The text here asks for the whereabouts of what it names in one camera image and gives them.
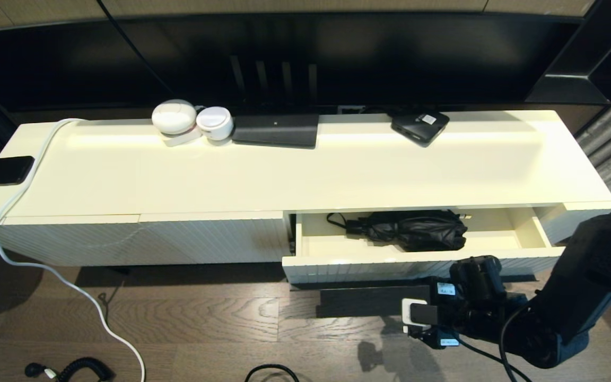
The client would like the black umbrella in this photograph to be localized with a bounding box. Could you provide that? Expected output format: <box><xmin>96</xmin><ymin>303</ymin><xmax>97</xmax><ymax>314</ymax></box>
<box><xmin>327</xmin><ymin>210</ymin><xmax>468</xmax><ymax>253</ymax></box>

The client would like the white ribbed drawer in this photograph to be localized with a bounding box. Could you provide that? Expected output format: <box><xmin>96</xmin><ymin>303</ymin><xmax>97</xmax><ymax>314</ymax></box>
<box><xmin>283</xmin><ymin>206</ymin><xmax>566</xmax><ymax>285</ymax></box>

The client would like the thin dark metal rod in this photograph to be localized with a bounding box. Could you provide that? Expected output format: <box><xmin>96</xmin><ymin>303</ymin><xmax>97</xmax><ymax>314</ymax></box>
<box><xmin>290</xmin><ymin>280</ymin><xmax>447</xmax><ymax>291</ymax></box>

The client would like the white TV cabinet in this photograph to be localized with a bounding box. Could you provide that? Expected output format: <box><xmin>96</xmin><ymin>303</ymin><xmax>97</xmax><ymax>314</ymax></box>
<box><xmin>0</xmin><ymin>110</ymin><xmax>611</xmax><ymax>267</ymax></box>

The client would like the small black box white label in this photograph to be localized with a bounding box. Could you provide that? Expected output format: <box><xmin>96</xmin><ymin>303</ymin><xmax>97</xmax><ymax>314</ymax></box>
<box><xmin>390</xmin><ymin>110</ymin><xmax>450</xmax><ymax>147</ymax></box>

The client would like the flat black rectangular box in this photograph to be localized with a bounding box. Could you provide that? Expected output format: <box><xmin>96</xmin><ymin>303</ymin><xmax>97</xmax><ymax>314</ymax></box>
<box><xmin>231</xmin><ymin>114</ymin><xmax>320</xmax><ymax>148</ymax></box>

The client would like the black television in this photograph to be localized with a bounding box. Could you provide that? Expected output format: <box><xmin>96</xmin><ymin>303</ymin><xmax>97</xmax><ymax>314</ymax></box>
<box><xmin>0</xmin><ymin>13</ymin><xmax>584</xmax><ymax>115</ymax></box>

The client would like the black shelf unit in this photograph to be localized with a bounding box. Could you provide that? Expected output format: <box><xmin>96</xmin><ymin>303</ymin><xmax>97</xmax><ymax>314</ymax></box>
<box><xmin>523</xmin><ymin>0</ymin><xmax>611</xmax><ymax>106</ymax></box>

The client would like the small white round device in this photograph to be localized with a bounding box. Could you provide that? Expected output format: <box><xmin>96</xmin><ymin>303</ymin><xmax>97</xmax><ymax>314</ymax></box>
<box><xmin>196</xmin><ymin>106</ymin><xmax>234</xmax><ymax>141</ymax></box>

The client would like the large white round device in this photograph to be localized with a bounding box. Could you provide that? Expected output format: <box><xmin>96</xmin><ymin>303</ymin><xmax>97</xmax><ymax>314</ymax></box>
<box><xmin>152</xmin><ymin>99</ymin><xmax>198</xmax><ymax>135</ymax></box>

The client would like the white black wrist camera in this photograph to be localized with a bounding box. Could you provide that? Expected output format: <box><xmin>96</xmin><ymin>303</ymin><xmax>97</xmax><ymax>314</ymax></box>
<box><xmin>401</xmin><ymin>298</ymin><xmax>442</xmax><ymax>335</ymax></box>

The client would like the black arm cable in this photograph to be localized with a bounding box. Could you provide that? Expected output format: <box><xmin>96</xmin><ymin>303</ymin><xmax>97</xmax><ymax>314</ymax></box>
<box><xmin>457</xmin><ymin>305</ymin><xmax>534</xmax><ymax>382</ymax></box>

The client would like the black looped floor cable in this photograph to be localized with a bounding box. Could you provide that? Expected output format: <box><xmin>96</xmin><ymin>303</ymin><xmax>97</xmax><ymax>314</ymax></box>
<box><xmin>245</xmin><ymin>364</ymin><xmax>300</xmax><ymax>382</ymax></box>

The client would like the black coiled cable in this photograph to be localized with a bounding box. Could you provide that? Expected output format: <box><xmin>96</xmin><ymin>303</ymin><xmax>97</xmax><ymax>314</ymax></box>
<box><xmin>24</xmin><ymin>358</ymin><xmax>116</xmax><ymax>382</ymax></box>

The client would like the thin black wall cable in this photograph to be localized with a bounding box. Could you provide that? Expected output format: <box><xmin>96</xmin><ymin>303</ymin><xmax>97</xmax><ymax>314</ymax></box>
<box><xmin>95</xmin><ymin>0</ymin><xmax>174</xmax><ymax>97</ymax></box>

